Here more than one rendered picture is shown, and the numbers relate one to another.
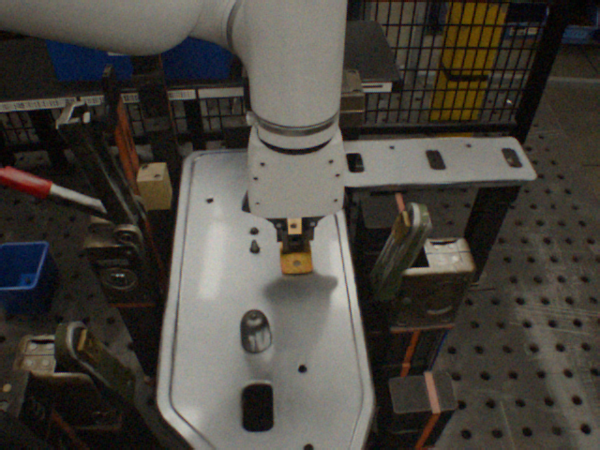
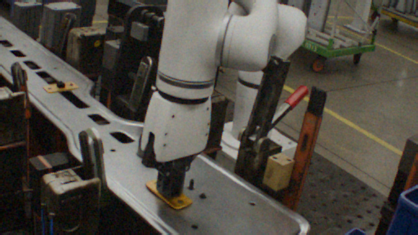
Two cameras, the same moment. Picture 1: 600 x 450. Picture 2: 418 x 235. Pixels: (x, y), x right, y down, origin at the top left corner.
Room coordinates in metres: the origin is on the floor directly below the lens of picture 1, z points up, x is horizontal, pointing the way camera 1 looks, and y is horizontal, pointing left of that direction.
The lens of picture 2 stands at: (0.99, -0.48, 1.47)
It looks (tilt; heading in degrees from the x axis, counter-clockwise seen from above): 24 degrees down; 137
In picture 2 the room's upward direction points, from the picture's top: 10 degrees clockwise
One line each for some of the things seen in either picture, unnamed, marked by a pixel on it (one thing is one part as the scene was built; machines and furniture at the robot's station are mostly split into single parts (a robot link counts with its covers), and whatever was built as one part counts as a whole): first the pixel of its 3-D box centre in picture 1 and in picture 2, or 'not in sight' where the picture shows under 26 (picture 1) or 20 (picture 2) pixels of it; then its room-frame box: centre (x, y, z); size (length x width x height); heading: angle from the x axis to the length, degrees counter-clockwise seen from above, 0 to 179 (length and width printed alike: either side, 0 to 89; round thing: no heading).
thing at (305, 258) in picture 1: (294, 242); (168, 190); (0.42, 0.00, 1.01); 0.08 x 0.04 x 0.01; 4
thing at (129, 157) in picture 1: (148, 222); (286, 215); (0.51, 0.21, 0.95); 0.03 x 0.01 x 0.50; 4
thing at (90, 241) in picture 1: (143, 310); (243, 219); (0.40, 0.22, 0.88); 0.07 x 0.06 x 0.35; 94
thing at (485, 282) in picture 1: (483, 227); not in sight; (0.59, -0.32, 0.84); 0.11 x 0.06 x 0.29; 94
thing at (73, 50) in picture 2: not in sight; (79, 96); (-0.22, 0.17, 0.89); 0.13 x 0.11 x 0.38; 94
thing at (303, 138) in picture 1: (292, 114); (186, 81); (0.42, 0.00, 1.20); 0.09 x 0.08 x 0.03; 94
